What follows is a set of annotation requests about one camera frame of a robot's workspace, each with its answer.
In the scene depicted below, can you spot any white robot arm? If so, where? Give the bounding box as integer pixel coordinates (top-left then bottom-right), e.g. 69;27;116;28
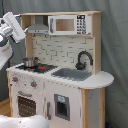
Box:
0;12;49;128

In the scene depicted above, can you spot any wooden toy kitchen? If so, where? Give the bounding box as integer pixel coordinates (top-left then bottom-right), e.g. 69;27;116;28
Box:
7;11;114;128

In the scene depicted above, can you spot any grey sink basin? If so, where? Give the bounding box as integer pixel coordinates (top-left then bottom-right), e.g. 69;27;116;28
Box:
52;68;92;81

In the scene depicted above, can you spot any black toy faucet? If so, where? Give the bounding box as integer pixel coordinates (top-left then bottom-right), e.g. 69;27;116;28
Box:
75;51;93;70

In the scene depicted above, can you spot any black stovetop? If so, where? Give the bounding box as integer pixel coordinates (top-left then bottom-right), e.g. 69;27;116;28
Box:
18;63;55;73

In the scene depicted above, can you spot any silver cooking pot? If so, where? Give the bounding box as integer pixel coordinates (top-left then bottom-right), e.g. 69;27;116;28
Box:
23;57;39;67

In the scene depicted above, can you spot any right red stove knob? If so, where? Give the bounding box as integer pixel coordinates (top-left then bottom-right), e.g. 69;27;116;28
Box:
31;81;37;88

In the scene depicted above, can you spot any red stove knob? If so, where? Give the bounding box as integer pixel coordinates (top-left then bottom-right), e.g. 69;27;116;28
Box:
31;81;37;88
12;77;18;82

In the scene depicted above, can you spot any grey ice dispenser panel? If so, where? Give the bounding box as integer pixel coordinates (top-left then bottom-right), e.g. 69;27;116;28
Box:
54;94;70;120

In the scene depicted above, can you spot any grey range hood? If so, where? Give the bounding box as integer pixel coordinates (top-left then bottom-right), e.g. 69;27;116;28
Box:
27;16;48;34

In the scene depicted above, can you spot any left red stove knob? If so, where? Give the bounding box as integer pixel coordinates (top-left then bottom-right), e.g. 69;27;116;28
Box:
12;77;18;82

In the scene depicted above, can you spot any oven door with window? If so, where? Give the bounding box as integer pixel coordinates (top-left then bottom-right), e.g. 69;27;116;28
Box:
17;96;36;117

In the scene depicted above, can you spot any grey cabinet door handle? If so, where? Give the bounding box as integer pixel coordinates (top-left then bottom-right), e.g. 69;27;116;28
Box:
47;102;51;120

